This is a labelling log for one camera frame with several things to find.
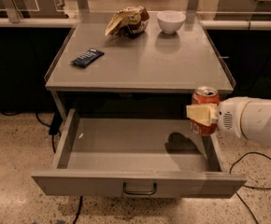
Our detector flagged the black cable floor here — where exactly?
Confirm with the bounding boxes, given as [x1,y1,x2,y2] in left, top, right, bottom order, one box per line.
[228,151,271,224]
[0,110,84,224]

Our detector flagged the white horizontal rail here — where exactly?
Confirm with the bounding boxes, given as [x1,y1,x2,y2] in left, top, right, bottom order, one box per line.
[0,17,271,31]

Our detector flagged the black cable right floor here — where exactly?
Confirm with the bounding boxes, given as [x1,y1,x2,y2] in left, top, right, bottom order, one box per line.
[228,151,271,224]

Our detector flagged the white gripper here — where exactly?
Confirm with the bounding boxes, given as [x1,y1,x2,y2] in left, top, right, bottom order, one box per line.
[186,97,251,139]

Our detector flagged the dark blue snack bar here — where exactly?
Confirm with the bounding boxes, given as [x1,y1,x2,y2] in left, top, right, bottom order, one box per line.
[71,49,104,68]

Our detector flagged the black power adapter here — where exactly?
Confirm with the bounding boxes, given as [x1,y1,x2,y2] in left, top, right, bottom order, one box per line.
[49,111,63,135]

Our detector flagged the crumpled chip bag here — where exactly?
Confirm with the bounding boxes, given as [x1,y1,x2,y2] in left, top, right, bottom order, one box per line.
[105,6,150,36]

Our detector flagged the metal drawer handle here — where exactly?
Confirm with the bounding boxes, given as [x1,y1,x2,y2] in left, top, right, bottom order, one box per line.
[122,182,157,196]

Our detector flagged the black cable left floor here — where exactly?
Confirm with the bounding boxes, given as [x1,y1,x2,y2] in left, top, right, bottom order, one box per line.
[0,110,84,224]

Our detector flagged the grey cabinet with drawers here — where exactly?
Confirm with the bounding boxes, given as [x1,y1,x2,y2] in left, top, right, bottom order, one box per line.
[46,12,235,116]

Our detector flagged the red coke can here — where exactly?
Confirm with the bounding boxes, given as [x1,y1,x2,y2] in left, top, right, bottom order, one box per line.
[191,86,220,136]

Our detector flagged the open grey top drawer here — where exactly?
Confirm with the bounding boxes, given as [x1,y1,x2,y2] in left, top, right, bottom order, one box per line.
[32,109,246,198]

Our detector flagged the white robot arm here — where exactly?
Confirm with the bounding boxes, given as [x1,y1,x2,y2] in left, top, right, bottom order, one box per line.
[186,97,271,146]

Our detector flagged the white bowl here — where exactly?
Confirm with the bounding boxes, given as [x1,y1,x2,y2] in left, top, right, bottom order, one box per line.
[157,10,186,34]

